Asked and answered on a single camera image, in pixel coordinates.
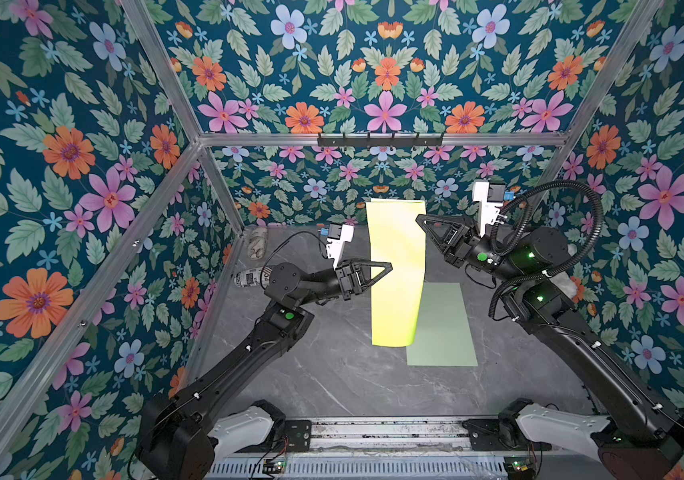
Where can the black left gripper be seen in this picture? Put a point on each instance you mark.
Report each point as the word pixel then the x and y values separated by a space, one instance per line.
pixel 348 284

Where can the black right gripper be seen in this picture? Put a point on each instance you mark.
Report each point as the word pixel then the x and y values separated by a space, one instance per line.
pixel 455 243

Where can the bright lime green paper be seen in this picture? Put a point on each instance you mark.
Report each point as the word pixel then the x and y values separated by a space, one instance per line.
pixel 397 238

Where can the pale green paper sheet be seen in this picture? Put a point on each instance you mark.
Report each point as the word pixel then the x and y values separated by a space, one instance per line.
pixel 443 336

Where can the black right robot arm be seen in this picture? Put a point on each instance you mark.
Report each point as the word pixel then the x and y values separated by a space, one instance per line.
pixel 641 434

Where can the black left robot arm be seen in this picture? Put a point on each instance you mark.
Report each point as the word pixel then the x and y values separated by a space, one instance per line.
pixel 174 440

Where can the white teddy bear blue shirt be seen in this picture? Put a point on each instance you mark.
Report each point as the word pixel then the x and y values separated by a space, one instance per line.
pixel 566 285

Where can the left small circuit board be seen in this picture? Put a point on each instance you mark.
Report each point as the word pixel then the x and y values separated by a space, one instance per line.
pixel 273 467

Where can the small circuit board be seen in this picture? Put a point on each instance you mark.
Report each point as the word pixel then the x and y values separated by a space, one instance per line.
pixel 519 469
pixel 273 467

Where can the right small circuit board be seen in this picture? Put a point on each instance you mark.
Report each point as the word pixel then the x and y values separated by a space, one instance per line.
pixel 519 469

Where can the black hook rail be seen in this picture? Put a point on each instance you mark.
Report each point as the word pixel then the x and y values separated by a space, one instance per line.
pixel 368 140

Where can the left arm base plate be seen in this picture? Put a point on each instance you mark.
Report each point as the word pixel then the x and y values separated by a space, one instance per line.
pixel 298 434

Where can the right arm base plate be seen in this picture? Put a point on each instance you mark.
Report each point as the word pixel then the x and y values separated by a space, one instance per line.
pixel 491 434

